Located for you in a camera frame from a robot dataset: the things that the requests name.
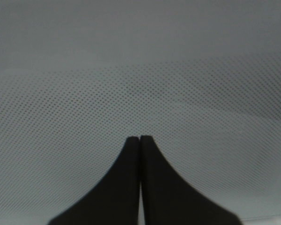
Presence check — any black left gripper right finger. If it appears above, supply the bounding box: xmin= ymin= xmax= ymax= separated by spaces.
xmin=140 ymin=135 xmax=242 ymax=225

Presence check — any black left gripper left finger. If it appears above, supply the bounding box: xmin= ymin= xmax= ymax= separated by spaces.
xmin=49 ymin=136 xmax=140 ymax=225

